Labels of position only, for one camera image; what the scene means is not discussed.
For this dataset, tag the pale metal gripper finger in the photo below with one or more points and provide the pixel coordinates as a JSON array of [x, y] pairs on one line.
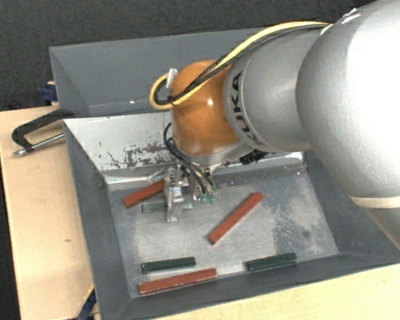
[[183, 204], [169, 205]]

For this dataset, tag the dark green flat block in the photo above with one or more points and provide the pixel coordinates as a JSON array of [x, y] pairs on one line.
[[271, 262], [168, 265], [153, 207]]

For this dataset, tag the red-brown flat block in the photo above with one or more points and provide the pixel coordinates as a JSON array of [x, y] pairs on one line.
[[235, 218], [142, 195], [177, 281]]

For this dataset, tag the grey metal bin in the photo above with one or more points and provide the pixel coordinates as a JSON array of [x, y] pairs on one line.
[[181, 236]]

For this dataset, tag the pale wood flat board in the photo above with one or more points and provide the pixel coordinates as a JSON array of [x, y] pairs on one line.
[[43, 223]]

